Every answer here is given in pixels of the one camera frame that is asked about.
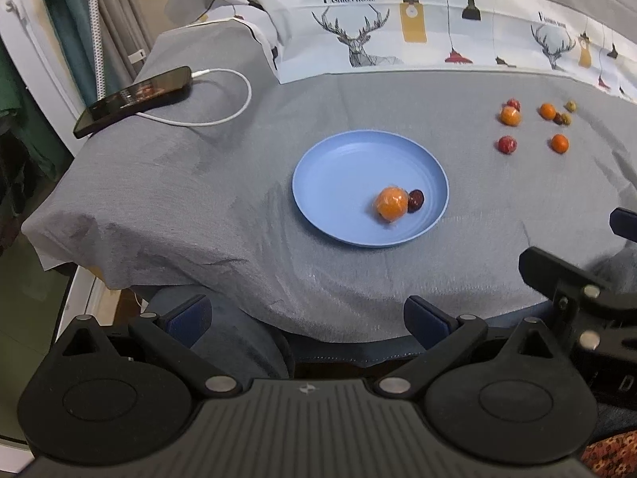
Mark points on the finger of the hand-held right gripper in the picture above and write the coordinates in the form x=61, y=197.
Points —
x=624, y=223
x=572, y=274

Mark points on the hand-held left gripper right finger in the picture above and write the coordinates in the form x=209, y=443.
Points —
x=427, y=319

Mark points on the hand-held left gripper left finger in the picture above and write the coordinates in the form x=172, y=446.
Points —
x=191, y=316

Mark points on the small bare orange mandarin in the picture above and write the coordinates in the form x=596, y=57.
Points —
x=560, y=143
x=547, y=110

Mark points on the plastic-wrapped orange mandarin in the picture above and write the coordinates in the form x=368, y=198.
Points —
x=389, y=203
x=510, y=116

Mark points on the red fruit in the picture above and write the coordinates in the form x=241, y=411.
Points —
x=513, y=104
x=507, y=145

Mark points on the blue plastic plate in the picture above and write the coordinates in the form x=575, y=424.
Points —
x=348, y=179

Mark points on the red patterned cloth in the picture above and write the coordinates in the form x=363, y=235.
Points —
x=614, y=455

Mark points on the grey printed tablecloth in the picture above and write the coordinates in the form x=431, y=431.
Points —
x=199, y=199

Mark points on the black smartphone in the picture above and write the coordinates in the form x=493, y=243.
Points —
x=134, y=97

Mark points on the white curtain clip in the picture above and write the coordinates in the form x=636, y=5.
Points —
x=135, y=55

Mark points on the speckled white pole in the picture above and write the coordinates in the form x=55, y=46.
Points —
x=97, y=35

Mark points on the grey curtain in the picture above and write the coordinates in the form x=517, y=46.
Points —
x=124, y=5

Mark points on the teal curtain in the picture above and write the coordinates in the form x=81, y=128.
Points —
x=62, y=20

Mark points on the white door frame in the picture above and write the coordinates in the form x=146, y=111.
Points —
x=30, y=55

